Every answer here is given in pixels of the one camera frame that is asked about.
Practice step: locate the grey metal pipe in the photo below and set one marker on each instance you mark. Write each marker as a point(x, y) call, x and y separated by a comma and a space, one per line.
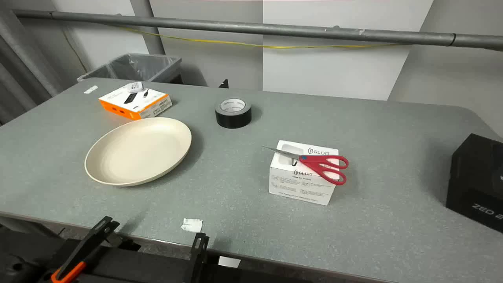
point(261, 27)

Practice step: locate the grey vertical metal post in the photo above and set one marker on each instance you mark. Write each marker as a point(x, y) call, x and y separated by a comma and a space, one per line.
point(150, 29)

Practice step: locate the orange white product box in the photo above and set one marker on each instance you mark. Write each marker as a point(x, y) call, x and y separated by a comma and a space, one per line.
point(136, 101)

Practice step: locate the crumpled white tape piece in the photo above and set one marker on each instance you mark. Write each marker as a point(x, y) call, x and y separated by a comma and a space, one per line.
point(192, 225)

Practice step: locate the cream white round plate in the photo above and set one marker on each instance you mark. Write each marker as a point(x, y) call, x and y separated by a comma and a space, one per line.
point(137, 152)

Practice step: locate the flat white tape label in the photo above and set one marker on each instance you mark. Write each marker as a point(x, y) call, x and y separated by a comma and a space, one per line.
point(90, 89)

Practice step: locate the black masking tape roll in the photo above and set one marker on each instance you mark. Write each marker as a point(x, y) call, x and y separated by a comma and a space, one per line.
point(233, 115)

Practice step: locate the black metal stand foot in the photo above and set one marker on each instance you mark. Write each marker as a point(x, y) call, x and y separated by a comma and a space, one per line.
point(225, 84)

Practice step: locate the black camera packaging box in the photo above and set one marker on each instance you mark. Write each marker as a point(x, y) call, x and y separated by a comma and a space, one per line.
point(480, 183)

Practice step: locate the small white sticker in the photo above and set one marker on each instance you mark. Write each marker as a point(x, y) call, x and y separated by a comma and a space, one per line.
point(228, 262)

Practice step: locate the grey plastic bin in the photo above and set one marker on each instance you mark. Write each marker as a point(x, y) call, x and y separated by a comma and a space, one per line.
point(134, 67)

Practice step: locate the small white cardboard box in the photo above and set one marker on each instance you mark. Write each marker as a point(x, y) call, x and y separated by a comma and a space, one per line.
point(301, 183)

